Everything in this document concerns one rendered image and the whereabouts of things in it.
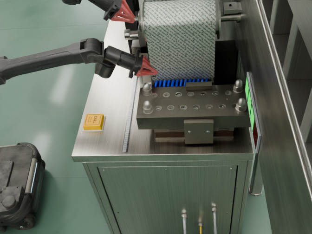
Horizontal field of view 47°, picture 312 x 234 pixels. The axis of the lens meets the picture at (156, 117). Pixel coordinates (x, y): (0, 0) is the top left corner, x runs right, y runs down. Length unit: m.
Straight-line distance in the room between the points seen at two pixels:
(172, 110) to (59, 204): 1.31
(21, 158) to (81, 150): 1.04
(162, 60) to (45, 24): 2.88
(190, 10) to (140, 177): 0.65
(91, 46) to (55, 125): 1.61
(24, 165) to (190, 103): 1.33
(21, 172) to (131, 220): 0.85
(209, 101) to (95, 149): 0.45
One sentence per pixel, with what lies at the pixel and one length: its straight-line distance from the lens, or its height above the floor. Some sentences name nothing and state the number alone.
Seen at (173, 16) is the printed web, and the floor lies 1.29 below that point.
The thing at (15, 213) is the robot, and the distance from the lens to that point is 2.14.
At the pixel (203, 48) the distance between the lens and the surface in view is 1.27.
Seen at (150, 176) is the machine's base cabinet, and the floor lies 0.76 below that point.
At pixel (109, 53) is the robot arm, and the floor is 1.18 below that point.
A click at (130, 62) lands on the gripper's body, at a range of 1.30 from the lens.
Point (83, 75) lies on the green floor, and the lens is 3.19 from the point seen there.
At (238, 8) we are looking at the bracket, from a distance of 1.26.
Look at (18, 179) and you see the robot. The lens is 2.26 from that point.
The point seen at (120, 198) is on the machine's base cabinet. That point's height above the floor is 0.60.
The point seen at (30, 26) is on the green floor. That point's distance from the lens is 4.12.
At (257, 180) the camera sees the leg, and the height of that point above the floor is 0.15.
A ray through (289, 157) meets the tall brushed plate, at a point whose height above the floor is 1.39.
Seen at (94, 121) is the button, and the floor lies 0.92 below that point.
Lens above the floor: 1.90
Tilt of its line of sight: 46 degrees down
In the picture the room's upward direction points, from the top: 8 degrees counter-clockwise
